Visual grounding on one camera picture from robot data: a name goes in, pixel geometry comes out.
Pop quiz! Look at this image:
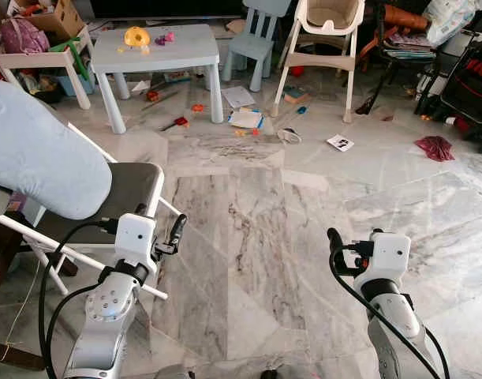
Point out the light blue kids chair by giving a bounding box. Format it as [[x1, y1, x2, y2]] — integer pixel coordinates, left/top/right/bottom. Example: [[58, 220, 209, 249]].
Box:
[[222, 0, 293, 92]]

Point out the white diaper pack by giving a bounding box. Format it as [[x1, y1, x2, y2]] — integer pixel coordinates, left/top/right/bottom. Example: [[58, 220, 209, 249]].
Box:
[[424, 0, 478, 46]]

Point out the white paper sheet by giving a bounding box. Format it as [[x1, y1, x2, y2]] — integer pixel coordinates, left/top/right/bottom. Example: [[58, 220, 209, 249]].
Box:
[[222, 85, 257, 109]]

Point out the light blue kids table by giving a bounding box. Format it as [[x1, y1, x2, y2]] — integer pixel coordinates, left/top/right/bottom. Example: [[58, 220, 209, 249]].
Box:
[[91, 24, 226, 135]]

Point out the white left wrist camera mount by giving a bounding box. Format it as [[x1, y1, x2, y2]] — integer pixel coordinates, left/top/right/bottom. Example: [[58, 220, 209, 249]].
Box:
[[114, 213, 158, 275]]

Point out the white small side table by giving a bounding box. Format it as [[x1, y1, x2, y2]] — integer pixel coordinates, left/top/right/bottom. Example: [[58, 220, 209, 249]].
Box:
[[0, 24, 95, 110]]

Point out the large light blue pillow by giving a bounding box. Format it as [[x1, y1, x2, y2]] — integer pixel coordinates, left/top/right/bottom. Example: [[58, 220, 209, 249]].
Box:
[[0, 79, 113, 221]]

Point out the black red stroller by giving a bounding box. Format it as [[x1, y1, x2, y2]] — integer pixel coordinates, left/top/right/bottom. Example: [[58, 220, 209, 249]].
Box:
[[414, 6, 482, 152]]

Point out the brown cardboard box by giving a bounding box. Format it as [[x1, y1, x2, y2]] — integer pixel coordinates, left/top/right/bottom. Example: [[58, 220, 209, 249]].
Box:
[[8, 0, 86, 42]]

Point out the blue plastic bin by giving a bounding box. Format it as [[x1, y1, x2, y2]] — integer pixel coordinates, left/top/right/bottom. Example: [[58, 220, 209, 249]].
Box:
[[51, 71, 95, 97]]

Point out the black television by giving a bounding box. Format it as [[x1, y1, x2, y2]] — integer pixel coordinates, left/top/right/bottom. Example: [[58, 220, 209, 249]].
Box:
[[89, 0, 249, 21]]

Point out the yellow plastic toy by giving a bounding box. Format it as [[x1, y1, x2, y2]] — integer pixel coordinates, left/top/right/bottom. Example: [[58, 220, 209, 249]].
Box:
[[124, 26, 151, 48]]

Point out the dark wooden furniture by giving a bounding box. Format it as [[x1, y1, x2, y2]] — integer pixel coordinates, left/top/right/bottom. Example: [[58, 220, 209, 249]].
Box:
[[0, 209, 44, 372]]

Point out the grey robot left leg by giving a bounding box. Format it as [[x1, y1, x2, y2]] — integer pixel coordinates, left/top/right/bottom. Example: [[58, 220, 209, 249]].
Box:
[[154, 365, 196, 379]]

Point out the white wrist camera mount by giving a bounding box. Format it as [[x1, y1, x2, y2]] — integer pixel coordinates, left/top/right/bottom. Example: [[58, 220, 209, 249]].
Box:
[[369, 231, 412, 287], [114, 213, 158, 275]]

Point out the brown rolled cushion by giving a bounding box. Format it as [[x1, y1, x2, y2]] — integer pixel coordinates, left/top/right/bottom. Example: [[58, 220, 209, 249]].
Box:
[[383, 4, 431, 31]]

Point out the red toy tool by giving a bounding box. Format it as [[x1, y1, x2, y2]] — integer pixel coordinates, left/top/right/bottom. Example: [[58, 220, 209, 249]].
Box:
[[160, 116, 190, 132]]

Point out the black metal rack with books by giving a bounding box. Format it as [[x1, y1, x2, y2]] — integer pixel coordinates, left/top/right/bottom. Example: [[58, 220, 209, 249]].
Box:
[[359, 0, 443, 115]]

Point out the white book blue edge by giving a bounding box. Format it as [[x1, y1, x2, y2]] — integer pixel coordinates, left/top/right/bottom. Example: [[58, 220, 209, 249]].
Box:
[[227, 107, 264, 129]]

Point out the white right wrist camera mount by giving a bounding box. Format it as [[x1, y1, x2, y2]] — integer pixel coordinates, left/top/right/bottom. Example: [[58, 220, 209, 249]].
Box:
[[369, 231, 412, 287]]

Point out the purple bag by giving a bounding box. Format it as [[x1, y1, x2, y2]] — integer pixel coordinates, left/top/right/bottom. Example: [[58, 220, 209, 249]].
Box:
[[0, 17, 50, 54]]

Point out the white folding chair grey seat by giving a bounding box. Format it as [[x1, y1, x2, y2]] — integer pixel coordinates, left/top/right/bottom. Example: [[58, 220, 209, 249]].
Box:
[[0, 122, 186, 301]]

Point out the small brown toy box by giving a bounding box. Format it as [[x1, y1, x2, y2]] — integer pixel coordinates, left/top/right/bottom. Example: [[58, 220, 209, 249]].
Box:
[[283, 87, 309, 104]]

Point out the white beige high chair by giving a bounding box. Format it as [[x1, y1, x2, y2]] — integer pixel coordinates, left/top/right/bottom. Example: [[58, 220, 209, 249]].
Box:
[[272, 0, 366, 123]]

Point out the white printed card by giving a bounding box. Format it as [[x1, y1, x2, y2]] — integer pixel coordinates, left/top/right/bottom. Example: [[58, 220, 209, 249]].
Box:
[[327, 134, 355, 152]]

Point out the dark red cloth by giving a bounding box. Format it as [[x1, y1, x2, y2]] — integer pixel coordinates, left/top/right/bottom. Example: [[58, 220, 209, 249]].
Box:
[[415, 136, 456, 163]]

